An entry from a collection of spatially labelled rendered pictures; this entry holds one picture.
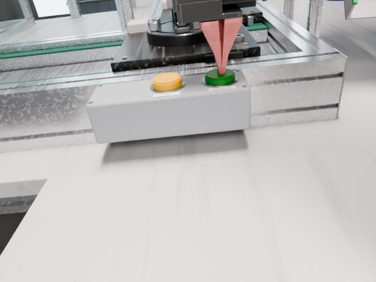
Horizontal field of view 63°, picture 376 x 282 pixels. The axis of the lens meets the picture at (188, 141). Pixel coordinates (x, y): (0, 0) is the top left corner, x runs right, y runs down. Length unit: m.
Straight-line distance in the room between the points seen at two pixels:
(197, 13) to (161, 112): 0.13
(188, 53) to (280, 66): 0.14
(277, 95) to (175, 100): 0.17
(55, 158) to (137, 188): 0.17
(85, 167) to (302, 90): 0.34
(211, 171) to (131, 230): 0.13
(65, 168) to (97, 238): 0.15
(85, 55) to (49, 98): 0.27
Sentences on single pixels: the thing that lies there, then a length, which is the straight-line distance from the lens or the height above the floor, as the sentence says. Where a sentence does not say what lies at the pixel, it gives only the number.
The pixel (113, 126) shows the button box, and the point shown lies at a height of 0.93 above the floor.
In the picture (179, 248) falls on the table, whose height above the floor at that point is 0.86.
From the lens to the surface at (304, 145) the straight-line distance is 0.47.
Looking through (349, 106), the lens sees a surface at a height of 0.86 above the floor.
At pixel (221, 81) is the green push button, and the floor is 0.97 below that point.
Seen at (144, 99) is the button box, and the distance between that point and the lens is 0.39.
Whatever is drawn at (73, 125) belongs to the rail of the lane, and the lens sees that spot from 0.51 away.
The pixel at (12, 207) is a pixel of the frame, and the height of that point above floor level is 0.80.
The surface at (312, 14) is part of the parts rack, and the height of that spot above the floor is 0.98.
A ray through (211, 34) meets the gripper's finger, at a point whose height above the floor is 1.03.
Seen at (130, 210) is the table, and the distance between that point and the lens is 0.38.
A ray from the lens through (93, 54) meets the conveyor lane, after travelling 0.75.
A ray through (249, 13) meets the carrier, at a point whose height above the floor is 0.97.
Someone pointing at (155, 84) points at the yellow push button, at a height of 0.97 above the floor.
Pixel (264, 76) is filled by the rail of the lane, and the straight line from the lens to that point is 0.47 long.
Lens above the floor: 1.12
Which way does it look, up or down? 32 degrees down
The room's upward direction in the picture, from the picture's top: 7 degrees counter-clockwise
